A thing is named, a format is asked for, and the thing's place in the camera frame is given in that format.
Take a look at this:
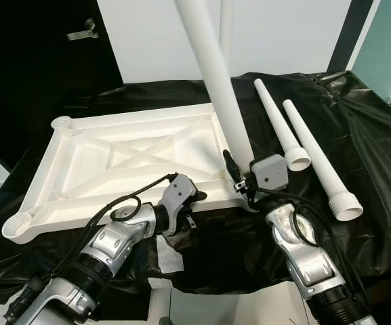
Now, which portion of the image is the white plastic table leg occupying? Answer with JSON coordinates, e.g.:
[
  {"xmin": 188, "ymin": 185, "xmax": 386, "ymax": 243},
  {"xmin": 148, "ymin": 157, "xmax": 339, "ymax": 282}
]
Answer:
[
  {"xmin": 218, "ymin": 0, "xmax": 236, "ymax": 102},
  {"xmin": 282, "ymin": 100, "xmax": 364, "ymax": 222},
  {"xmin": 173, "ymin": 0, "xmax": 257, "ymax": 170},
  {"xmin": 253, "ymin": 78, "xmax": 312, "ymax": 172}
]

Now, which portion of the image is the black vertical wall strip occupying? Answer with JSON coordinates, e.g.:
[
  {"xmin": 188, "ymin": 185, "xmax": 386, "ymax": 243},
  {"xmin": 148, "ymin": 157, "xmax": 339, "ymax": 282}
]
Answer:
[{"xmin": 325, "ymin": 0, "xmax": 379, "ymax": 74}]

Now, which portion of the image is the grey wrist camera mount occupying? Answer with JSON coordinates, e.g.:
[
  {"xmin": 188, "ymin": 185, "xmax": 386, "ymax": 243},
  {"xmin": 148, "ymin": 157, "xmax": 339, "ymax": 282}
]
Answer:
[
  {"xmin": 158, "ymin": 174, "xmax": 197, "ymax": 234},
  {"xmin": 249, "ymin": 154, "xmax": 289, "ymax": 192}
]

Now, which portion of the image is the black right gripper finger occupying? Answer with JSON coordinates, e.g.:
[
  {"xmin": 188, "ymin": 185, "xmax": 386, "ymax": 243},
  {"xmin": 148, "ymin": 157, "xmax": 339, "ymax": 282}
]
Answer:
[{"xmin": 222, "ymin": 149, "xmax": 245, "ymax": 197}]

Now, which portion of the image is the black door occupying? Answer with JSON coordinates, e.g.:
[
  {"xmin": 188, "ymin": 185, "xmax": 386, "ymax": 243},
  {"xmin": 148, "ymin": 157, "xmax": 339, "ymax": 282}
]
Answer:
[{"xmin": 0, "ymin": 0, "xmax": 125, "ymax": 170}]

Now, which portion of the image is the white plastic table top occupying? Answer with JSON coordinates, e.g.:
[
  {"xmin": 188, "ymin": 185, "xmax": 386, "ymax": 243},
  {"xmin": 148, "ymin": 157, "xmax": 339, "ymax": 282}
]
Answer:
[{"xmin": 2, "ymin": 102, "xmax": 260, "ymax": 244}]

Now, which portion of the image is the black plastic cover sheet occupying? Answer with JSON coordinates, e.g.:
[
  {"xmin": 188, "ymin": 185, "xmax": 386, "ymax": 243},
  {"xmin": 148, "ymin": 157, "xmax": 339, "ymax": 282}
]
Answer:
[{"xmin": 0, "ymin": 70, "xmax": 391, "ymax": 305}]

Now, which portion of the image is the silver door handle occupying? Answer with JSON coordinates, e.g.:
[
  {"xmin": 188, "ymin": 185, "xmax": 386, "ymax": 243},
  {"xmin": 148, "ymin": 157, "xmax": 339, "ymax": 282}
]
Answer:
[{"xmin": 66, "ymin": 19, "xmax": 100, "ymax": 41}]

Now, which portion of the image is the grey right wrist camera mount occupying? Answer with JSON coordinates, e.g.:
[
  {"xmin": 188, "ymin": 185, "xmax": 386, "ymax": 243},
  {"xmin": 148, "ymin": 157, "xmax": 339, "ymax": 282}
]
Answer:
[{"xmin": 249, "ymin": 154, "xmax": 289, "ymax": 192}]

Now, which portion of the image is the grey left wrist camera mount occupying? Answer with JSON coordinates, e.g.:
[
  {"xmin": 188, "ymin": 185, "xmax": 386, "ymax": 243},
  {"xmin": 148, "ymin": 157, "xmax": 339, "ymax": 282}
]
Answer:
[{"xmin": 158, "ymin": 174, "xmax": 197, "ymax": 234}]

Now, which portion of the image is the white support table post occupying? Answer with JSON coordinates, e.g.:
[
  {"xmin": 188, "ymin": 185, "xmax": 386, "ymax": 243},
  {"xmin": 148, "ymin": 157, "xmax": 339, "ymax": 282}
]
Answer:
[{"xmin": 148, "ymin": 284, "xmax": 172, "ymax": 325}]

